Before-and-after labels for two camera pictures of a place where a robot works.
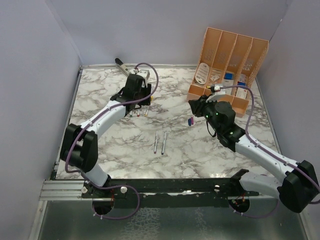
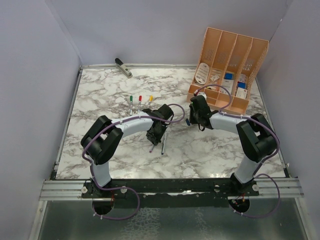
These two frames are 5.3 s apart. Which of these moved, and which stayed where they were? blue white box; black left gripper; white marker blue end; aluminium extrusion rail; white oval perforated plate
Moved: black left gripper
Stayed: blue white box; white oval perforated plate; white marker blue end; aluminium extrusion rail
